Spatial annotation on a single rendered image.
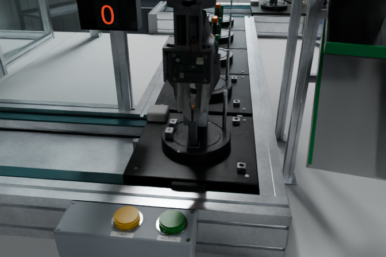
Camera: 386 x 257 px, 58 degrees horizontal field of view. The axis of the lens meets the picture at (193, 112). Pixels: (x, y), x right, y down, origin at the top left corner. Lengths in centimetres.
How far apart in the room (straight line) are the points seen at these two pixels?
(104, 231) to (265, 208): 25
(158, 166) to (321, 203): 34
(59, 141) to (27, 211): 23
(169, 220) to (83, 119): 42
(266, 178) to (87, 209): 31
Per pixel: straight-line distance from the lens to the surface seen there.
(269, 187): 63
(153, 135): 74
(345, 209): 78
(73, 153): 82
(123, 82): 84
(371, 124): 68
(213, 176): 63
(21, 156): 85
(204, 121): 65
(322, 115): 67
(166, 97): 90
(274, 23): 183
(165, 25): 185
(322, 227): 73
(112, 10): 74
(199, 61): 49
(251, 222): 59
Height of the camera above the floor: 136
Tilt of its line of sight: 28 degrees down
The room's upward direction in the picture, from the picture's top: straight up
